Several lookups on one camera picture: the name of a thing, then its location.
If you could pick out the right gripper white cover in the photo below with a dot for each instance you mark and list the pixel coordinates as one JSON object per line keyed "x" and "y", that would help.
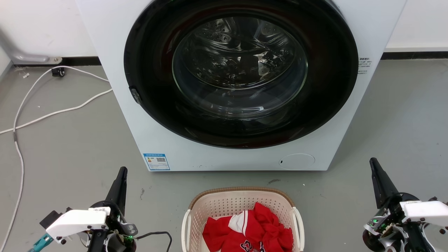
{"x": 423, "y": 211}

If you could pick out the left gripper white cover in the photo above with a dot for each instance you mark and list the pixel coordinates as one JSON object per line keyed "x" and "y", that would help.
{"x": 78, "y": 221}

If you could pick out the beige plastic laundry basket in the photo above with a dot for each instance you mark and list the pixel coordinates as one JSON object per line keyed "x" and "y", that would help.
{"x": 224, "y": 204}

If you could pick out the blue energy label sticker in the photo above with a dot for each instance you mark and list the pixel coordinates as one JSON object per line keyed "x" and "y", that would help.
{"x": 156, "y": 161}

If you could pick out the round white filter cover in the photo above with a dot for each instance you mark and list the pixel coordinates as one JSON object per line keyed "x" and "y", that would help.
{"x": 297, "y": 161}

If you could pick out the small printed text sticker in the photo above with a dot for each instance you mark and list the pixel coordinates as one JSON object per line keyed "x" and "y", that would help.
{"x": 364, "y": 65}

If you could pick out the red and white jersey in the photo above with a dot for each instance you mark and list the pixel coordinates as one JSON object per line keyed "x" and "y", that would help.
{"x": 266, "y": 227}

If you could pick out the black round washer door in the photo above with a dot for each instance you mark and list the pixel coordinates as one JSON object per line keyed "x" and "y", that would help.
{"x": 150, "y": 70}

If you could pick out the small black caster wheel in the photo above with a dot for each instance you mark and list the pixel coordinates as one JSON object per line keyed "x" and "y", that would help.
{"x": 57, "y": 72}

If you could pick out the white front-load washing machine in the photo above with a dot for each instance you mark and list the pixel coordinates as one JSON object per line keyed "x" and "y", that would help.
{"x": 105, "y": 52}

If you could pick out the grey pipe with floor bracket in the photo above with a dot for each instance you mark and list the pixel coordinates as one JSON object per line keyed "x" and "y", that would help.
{"x": 31, "y": 57}

